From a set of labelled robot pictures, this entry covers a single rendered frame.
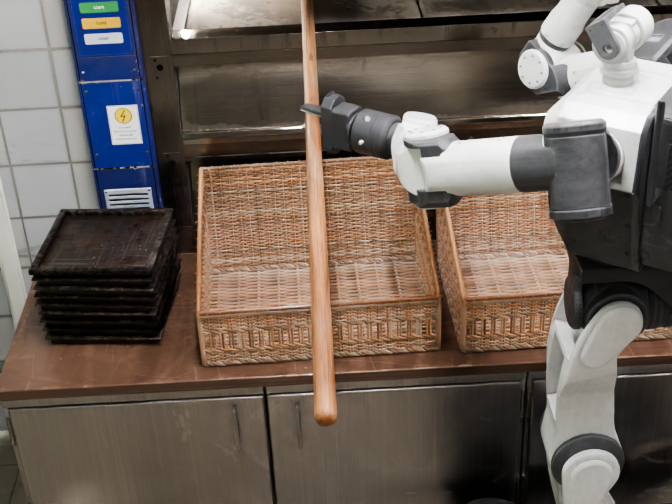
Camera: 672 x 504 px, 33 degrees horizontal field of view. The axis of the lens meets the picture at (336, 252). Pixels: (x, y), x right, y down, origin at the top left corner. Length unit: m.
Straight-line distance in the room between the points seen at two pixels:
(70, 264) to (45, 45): 0.53
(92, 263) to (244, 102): 0.55
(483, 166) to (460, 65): 1.07
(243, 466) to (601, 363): 1.01
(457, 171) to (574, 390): 0.56
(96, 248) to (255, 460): 0.63
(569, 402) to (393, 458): 0.67
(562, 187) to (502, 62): 1.15
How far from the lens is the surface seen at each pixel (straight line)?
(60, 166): 2.96
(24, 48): 2.84
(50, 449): 2.77
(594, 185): 1.73
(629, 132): 1.82
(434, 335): 2.60
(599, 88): 1.91
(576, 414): 2.23
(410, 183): 1.91
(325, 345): 1.62
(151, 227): 2.78
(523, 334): 2.62
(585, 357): 2.10
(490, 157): 1.78
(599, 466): 2.26
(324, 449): 2.72
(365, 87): 2.82
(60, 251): 2.74
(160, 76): 2.81
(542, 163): 1.74
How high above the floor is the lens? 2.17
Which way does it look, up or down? 32 degrees down
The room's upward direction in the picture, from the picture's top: 3 degrees counter-clockwise
